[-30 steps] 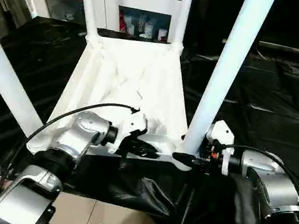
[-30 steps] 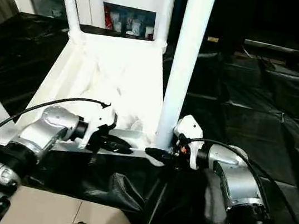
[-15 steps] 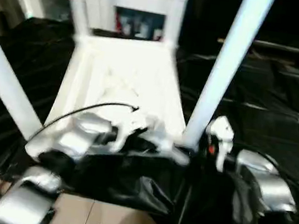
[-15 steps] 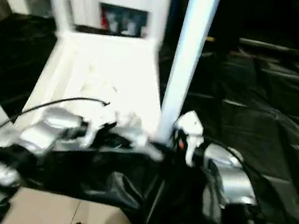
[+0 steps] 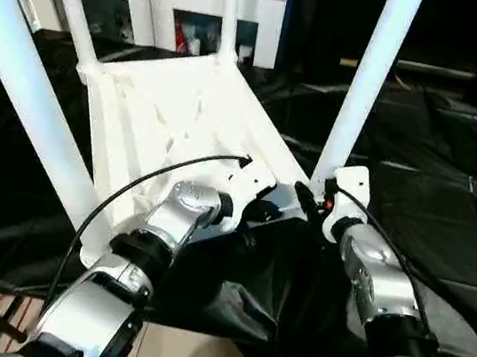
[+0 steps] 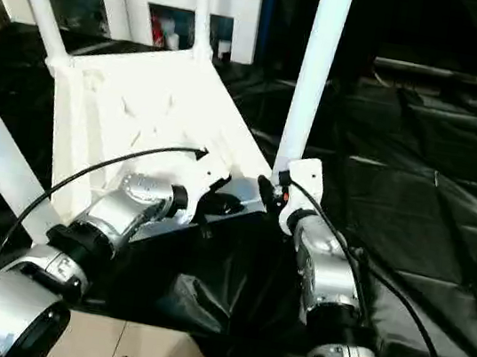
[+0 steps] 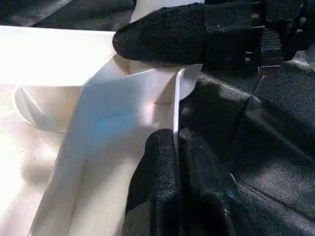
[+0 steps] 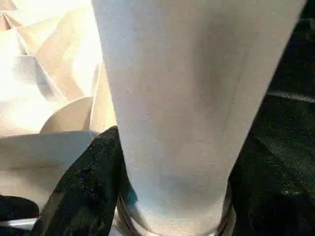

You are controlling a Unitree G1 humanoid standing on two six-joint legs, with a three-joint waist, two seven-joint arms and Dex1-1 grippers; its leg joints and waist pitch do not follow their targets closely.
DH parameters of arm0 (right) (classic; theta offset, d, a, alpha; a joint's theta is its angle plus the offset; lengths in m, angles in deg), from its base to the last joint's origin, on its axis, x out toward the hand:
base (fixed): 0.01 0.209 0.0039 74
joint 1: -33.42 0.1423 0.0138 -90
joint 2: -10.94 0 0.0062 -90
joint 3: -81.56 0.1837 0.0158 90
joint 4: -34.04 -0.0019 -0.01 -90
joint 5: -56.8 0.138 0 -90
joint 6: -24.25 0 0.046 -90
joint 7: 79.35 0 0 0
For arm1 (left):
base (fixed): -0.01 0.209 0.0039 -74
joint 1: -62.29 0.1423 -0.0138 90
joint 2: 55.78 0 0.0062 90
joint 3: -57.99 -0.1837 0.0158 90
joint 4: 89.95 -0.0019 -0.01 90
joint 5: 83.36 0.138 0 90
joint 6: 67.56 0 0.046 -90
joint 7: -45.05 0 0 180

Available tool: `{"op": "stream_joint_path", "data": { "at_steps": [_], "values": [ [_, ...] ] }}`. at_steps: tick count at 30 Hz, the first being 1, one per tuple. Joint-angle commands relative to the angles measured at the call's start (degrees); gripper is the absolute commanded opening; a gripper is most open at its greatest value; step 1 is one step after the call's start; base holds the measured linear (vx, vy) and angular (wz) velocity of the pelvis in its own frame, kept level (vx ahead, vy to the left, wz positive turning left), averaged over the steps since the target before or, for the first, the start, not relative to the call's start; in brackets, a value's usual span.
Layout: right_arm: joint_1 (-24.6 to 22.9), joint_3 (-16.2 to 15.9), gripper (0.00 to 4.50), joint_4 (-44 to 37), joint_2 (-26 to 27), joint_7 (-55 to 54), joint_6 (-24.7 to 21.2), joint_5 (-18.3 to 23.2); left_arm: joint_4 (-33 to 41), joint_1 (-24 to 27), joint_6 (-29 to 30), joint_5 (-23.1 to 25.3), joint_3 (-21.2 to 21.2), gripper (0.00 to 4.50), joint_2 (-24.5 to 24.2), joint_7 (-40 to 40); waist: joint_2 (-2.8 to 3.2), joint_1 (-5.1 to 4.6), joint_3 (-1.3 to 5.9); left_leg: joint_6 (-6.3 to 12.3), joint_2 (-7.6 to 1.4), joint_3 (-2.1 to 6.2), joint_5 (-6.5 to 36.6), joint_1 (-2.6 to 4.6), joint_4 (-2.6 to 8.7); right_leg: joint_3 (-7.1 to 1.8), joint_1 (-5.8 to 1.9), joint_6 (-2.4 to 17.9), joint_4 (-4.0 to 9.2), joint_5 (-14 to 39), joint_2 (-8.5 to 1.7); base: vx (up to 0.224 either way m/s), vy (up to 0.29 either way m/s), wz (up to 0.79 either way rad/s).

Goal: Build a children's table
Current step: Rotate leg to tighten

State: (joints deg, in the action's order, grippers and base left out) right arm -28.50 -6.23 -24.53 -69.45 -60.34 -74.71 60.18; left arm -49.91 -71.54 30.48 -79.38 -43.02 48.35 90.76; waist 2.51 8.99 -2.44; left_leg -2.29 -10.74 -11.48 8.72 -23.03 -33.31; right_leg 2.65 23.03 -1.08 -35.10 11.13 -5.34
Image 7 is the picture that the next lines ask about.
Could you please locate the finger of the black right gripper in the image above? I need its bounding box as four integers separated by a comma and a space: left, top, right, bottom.
112, 2, 262, 70

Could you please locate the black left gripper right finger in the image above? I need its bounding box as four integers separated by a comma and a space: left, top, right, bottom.
179, 128, 256, 236

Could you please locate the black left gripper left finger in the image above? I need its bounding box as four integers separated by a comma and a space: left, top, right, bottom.
123, 129, 182, 236

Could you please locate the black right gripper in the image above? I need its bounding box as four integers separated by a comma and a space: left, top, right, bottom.
204, 0, 315, 75

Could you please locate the white plastic table leg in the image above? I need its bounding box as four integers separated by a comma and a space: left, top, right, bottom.
129, 0, 206, 23

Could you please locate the white plastic table top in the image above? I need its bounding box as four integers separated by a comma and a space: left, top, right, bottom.
0, 25, 203, 236

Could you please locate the black mat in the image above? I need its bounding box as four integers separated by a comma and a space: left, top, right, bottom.
0, 0, 315, 236

